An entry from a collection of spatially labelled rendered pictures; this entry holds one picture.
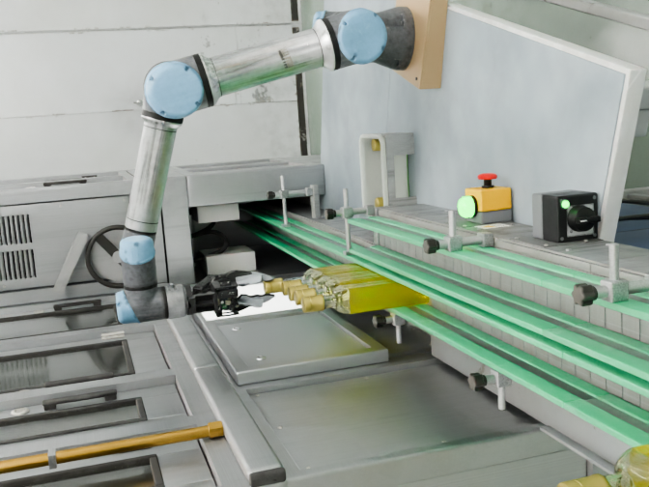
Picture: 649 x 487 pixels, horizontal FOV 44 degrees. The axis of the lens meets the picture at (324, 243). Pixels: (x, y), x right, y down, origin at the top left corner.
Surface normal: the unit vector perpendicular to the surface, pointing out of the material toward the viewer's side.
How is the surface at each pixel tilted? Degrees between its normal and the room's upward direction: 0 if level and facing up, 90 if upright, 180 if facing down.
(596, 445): 0
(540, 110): 0
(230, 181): 90
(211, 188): 90
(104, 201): 90
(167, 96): 79
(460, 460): 90
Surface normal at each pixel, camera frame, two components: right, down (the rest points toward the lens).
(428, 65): 0.30, 0.41
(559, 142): -0.95, 0.11
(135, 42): 0.29, 0.12
